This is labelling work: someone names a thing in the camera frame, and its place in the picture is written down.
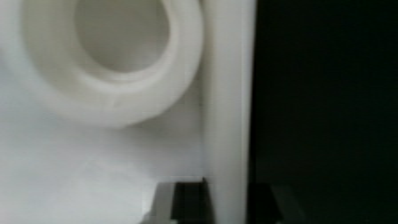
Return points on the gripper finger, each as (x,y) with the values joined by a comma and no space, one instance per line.
(272,205)

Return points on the white square tabletop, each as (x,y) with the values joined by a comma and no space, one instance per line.
(125,103)

